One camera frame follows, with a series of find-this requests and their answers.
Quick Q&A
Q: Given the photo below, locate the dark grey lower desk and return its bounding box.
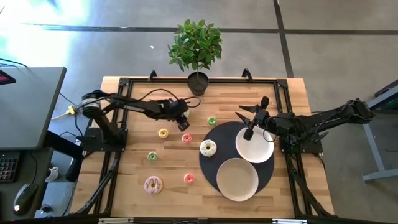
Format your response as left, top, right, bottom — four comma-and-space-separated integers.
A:
0, 146, 54, 222

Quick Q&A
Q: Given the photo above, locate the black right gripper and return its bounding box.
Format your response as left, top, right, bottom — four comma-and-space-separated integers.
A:
234, 95, 275, 141

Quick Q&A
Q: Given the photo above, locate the round white plate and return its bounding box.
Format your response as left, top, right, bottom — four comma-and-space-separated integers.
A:
235, 126, 275, 164
216, 157, 259, 202

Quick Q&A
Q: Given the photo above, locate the grey metal table frame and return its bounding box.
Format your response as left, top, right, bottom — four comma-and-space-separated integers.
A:
362, 79, 398, 183

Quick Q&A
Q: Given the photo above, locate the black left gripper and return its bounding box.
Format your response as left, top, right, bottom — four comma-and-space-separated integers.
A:
161, 98, 192, 132

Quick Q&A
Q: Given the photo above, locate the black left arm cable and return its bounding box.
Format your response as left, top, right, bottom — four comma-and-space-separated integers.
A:
129, 88, 201, 110

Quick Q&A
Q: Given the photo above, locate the small white mug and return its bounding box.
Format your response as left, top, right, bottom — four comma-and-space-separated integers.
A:
45, 166, 60, 182

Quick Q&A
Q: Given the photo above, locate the silver edge bracket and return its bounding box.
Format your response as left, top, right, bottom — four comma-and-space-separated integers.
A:
98, 217, 134, 224
272, 218, 308, 224

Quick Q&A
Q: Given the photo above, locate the black device with red light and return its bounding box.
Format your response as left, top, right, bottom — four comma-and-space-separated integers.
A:
0, 69, 17, 86

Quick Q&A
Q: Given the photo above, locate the black desk leg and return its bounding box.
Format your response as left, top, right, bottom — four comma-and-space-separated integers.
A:
45, 130, 84, 183

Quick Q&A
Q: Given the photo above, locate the green plant in black pot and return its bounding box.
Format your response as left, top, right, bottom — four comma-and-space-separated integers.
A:
167, 19, 223, 96

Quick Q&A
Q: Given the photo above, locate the round black mat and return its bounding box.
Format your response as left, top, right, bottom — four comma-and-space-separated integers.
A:
198, 121, 275, 195

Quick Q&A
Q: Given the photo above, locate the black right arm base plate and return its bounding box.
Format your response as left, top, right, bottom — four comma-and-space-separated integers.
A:
279, 138, 324, 156

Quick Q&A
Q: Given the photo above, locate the grey desk top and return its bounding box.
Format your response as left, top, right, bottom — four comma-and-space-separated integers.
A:
0, 67, 68, 151

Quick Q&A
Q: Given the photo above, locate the large white donut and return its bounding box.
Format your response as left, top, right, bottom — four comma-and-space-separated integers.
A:
199, 139, 218, 158

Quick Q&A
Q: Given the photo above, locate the black aluminium table frame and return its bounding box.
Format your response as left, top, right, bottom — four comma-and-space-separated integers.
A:
73, 76, 335, 218

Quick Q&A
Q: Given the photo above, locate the black backlit keyboard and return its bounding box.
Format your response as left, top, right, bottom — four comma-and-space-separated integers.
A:
0, 151, 20, 184

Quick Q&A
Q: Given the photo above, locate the large pink drizzled donut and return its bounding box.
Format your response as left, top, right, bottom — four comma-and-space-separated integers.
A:
144, 175, 164, 195

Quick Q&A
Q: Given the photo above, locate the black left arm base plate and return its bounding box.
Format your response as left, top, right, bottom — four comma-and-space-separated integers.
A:
81, 127, 128, 153

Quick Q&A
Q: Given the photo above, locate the black computer mouse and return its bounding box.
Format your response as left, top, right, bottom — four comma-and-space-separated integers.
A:
12, 182, 39, 217

